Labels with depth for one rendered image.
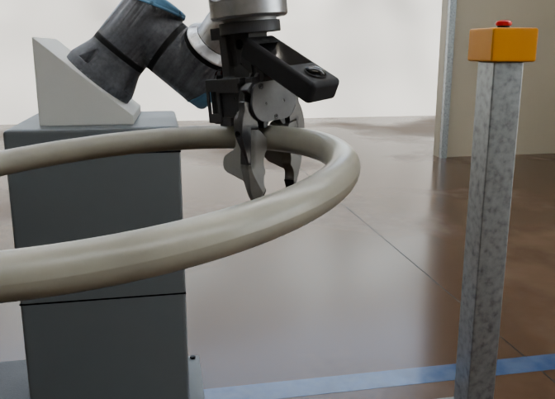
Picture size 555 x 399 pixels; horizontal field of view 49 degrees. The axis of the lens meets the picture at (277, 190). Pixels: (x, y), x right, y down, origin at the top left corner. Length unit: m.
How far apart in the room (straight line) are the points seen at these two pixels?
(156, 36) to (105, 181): 0.38
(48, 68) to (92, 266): 1.23
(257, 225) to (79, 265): 0.11
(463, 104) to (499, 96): 4.59
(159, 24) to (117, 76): 0.17
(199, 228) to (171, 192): 1.14
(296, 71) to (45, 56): 0.99
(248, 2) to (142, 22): 0.92
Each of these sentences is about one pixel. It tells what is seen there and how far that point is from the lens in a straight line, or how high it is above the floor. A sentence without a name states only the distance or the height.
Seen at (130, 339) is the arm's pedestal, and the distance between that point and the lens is 1.64.
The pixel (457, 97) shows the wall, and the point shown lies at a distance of 6.16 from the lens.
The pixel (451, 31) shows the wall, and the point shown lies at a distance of 6.04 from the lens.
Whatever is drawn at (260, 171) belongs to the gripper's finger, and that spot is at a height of 0.89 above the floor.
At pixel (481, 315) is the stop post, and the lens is 1.75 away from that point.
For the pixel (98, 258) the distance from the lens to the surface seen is 0.36.
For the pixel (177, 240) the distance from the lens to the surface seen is 0.36.
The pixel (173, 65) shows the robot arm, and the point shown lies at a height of 0.99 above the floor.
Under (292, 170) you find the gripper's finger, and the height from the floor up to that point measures 0.89.
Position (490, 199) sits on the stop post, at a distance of 1.65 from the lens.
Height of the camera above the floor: 1.03
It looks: 13 degrees down
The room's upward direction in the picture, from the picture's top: straight up
